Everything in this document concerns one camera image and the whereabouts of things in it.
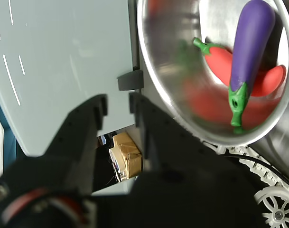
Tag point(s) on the purple toy aubergine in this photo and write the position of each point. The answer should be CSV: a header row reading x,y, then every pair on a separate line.
x,y
248,52

